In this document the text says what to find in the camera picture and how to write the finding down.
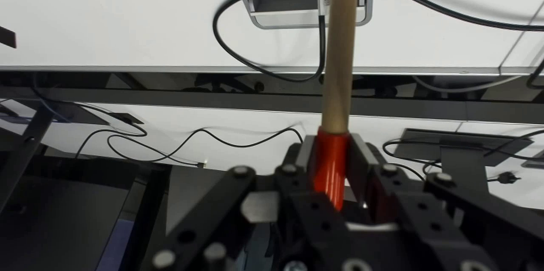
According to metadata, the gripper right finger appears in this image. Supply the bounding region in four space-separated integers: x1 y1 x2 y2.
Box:
348 133 544 271

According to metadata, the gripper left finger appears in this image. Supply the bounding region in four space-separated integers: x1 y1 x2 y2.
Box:
151 134 354 271

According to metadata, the red and tan pen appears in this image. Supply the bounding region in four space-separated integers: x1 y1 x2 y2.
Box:
314 0 363 211

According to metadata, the dark monitor stand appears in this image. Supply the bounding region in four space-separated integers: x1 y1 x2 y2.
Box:
393 128 534 197

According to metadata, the white desk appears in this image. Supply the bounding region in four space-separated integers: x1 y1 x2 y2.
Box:
0 99 544 211
0 0 544 76

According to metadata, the black monitor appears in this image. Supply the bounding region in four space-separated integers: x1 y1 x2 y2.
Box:
0 155 171 271

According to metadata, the black cable with plug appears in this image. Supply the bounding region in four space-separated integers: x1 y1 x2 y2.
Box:
382 130 544 185

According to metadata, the thin black cable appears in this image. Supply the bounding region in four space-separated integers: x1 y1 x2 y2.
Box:
76 127 305 168

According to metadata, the thick black cable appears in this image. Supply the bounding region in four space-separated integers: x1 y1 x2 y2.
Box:
212 0 327 83
361 0 544 32

